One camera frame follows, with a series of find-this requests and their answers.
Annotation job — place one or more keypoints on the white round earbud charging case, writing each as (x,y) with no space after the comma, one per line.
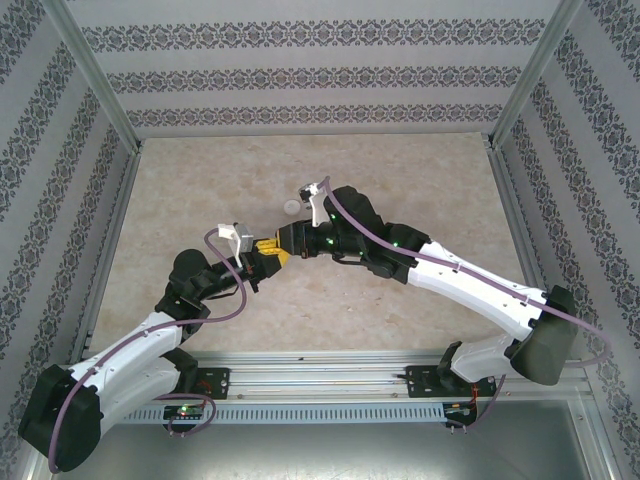
(290,207)

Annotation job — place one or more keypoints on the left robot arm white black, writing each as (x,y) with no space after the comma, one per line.
(135,350)

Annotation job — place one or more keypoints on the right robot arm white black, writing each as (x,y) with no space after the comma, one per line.
(475,287)

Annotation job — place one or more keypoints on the left circuit board green light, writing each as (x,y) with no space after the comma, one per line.
(185,411)

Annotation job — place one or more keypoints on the grey metal sheet panel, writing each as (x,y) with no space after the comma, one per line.
(320,455)

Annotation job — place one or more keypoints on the right small circuit board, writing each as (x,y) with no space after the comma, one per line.
(460,410)

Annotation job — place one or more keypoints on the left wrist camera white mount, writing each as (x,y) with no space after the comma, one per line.
(245,239)

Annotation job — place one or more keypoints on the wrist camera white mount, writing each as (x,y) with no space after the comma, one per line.
(245,239)
(316,205)

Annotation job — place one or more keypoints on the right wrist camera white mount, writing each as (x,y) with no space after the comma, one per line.
(316,205)

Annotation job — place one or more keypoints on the aluminium table side rail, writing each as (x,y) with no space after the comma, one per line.
(117,210)
(520,210)

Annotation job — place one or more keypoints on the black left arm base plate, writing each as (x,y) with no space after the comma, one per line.
(217,382)

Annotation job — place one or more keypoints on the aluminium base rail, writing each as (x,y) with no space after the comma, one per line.
(320,380)

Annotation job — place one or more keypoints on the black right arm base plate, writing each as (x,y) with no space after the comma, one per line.
(420,382)

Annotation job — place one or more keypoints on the aluminium frame post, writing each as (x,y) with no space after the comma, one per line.
(540,70)
(90,70)

